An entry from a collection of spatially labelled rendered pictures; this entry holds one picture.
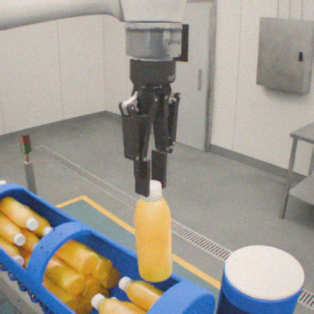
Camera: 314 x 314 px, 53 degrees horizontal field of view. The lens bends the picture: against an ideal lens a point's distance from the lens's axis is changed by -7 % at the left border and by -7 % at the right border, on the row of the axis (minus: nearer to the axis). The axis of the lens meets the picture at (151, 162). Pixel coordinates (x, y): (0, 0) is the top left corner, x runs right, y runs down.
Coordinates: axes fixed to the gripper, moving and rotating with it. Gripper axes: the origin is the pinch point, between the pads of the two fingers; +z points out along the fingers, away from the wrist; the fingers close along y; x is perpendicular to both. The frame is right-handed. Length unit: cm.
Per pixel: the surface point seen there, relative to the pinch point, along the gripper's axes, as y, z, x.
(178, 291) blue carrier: 4.7, 29.6, -4.8
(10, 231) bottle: -5, 40, 60
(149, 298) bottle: 5.7, 39.5, 4.8
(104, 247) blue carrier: 15, 43, 33
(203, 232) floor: 183, 152, 93
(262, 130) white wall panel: 348, 96, 115
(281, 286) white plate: 43, 49, -19
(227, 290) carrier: 35, 53, -4
